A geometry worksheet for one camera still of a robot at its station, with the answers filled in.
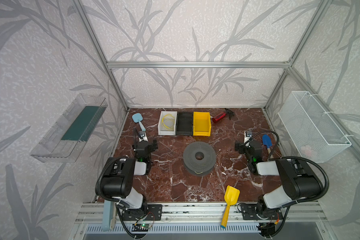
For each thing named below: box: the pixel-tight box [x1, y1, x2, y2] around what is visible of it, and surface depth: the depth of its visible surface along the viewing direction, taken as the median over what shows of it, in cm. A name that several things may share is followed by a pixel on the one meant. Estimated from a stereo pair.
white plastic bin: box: [158, 111, 178, 136], surface depth 107 cm
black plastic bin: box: [175, 111, 193, 136], surface depth 107 cm
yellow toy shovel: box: [221, 185, 241, 229], surface depth 80 cm
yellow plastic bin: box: [193, 111, 212, 137], surface depth 106 cm
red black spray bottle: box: [212, 108, 235, 123], surface depth 114 cm
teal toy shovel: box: [132, 112, 146, 132], surface depth 115 cm
